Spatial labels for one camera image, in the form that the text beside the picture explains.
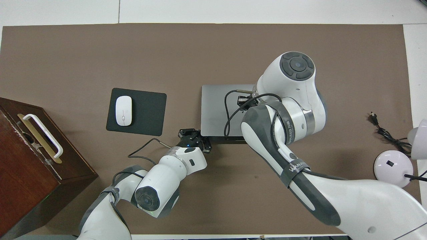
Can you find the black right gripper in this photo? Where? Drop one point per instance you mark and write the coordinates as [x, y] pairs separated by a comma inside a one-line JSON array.
[[243, 100]]

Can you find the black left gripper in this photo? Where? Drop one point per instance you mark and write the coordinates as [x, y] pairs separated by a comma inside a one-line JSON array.
[[191, 141]]

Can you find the grey aluminium laptop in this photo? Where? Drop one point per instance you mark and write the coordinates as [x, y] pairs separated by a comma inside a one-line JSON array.
[[217, 110]]

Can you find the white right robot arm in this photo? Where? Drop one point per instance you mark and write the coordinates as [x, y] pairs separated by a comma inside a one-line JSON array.
[[350, 200]]

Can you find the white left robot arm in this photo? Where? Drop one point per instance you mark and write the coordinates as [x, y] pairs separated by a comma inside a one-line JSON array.
[[160, 186]]

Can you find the black mouse pad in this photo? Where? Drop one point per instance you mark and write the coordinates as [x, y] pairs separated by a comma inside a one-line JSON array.
[[148, 113]]

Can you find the white computer mouse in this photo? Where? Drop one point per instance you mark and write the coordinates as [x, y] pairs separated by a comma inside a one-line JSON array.
[[123, 110]]

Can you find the large brown table mat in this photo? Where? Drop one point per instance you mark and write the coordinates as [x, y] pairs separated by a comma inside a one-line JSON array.
[[100, 56]]

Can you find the white desk lamp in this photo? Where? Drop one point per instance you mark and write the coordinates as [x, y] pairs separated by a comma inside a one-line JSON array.
[[392, 168]]

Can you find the dark brown wooden box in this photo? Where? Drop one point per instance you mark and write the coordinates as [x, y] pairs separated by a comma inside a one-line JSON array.
[[23, 180]]

